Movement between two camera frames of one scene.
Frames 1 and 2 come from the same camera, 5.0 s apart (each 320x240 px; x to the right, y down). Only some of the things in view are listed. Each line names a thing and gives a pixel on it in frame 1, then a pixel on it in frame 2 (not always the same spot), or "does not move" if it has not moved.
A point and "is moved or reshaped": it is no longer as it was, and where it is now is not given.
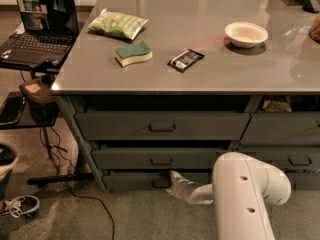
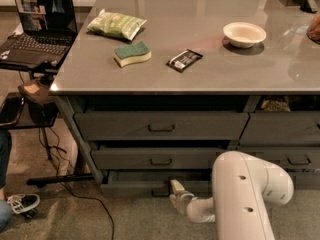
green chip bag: [116, 24] does not move
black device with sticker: [43, 104] does not move
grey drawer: [150, 180] is moved or reshaped
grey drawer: [164, 158] does not move
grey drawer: [163, 126] does not move
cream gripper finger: [176, 176] → [176, 186]
